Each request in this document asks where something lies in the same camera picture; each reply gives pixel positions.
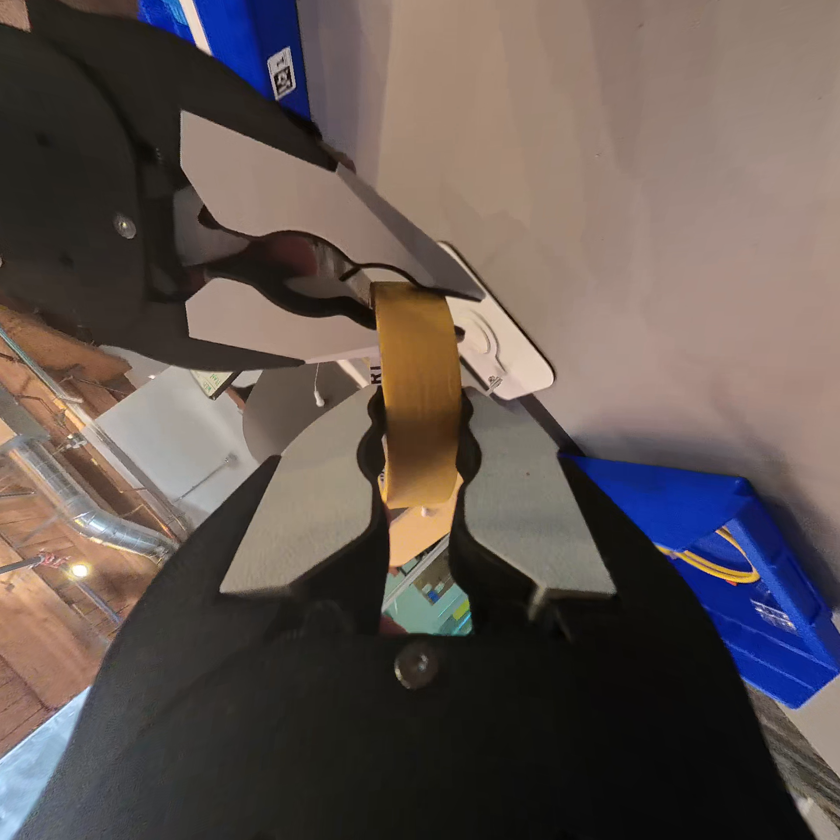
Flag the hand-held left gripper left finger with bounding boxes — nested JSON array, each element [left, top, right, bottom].
[[218, 386, 391, 598]]

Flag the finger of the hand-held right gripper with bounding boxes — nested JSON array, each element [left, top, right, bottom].
[[184, 251, 383, 365], [178, 110, 487, 304]]

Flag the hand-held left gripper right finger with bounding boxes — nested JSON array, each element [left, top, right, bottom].
[[449, 386, 618, 623]]

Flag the blue plastic bin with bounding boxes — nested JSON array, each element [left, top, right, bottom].
[[560, 453, 840, 710], [134, 0, 313, 123]]

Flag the yellow masking tape roll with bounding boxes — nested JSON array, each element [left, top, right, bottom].
[[369, 281, 464, 510]]

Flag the small whiteboard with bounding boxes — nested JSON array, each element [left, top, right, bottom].
[[190, 369, 241, 401]]

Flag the wooden board with black panel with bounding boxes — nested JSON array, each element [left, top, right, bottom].
[[241, 360, 462, 569]]

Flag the grey sprinkler pipe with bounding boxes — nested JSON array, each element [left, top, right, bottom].
[[0, 551, 73, 580]]

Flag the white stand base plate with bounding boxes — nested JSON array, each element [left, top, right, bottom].
[[436, 241, 556, 402]]

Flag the yellow cable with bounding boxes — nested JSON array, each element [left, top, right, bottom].
[[655, 524, 762, 585]]

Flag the silver bent duct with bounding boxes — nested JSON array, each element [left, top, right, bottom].
[[0, 436, 182, 560]]

